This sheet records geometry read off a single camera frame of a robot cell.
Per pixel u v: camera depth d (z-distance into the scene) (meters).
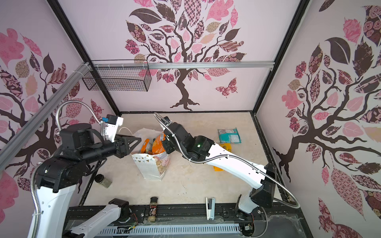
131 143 0.58
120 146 0.47
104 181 0.78
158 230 0.70
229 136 1.01
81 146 0.40
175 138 0.46
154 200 0.76
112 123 0.48
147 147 0.82
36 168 0.61
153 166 0.74
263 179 0.40
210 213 0.72
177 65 0.94
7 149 0.50
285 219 0.73
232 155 0.44
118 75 0.95
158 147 0.76
